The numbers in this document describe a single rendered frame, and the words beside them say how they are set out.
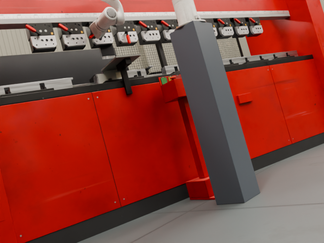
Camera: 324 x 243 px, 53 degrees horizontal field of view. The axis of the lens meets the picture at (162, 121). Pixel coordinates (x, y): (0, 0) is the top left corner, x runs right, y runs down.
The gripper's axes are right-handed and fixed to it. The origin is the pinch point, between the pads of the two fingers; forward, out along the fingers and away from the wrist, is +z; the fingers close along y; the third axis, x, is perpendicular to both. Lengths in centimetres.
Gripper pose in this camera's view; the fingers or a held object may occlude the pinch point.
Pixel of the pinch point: (93, 35)
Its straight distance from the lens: 231.9
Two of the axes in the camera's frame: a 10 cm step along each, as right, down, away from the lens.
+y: 5.4, 8.3, 1.4
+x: 6.7, -5.3, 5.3
